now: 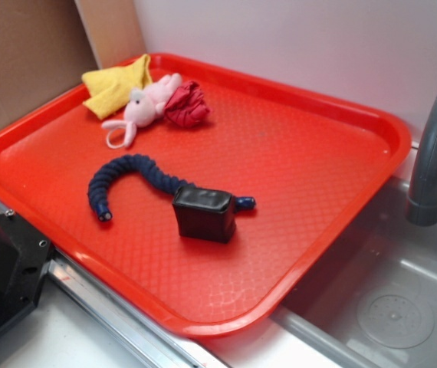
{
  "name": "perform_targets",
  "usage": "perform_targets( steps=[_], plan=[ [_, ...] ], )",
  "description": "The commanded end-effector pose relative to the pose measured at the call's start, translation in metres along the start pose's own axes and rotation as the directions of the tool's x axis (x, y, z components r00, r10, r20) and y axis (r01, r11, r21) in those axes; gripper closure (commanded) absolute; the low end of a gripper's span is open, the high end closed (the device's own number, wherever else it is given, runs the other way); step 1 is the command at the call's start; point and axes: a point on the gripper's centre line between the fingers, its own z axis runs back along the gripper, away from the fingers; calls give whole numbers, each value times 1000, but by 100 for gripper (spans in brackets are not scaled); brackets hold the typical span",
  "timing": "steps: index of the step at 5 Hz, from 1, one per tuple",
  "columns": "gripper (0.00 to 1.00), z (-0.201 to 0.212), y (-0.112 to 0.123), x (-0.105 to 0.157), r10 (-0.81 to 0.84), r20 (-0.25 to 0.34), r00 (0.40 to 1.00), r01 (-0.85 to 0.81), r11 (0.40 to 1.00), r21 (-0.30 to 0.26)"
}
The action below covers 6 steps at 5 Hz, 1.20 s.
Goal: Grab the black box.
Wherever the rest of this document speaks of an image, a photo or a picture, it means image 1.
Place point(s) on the red plastic tray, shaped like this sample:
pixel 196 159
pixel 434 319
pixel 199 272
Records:
pixel 311 162

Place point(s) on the brown cardboard panel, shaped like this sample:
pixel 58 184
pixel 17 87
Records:
pixel 45 46

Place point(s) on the pink plush pig toy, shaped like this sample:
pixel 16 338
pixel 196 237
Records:
pixel 144 107

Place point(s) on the silver metal rail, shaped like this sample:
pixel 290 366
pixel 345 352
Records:
pixel 81 323

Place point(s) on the black box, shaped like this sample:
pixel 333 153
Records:
pixel 205 214

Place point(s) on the red crumpled fabric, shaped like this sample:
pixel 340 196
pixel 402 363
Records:
pixel 187 107

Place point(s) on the yellow cloth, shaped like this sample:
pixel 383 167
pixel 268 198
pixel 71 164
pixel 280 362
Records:
pixel 109 89

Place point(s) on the grey toy sink basin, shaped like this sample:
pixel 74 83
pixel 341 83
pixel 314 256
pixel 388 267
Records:
pixel 370 301

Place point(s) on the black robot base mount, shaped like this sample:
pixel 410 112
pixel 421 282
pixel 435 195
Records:
pixel 25 254

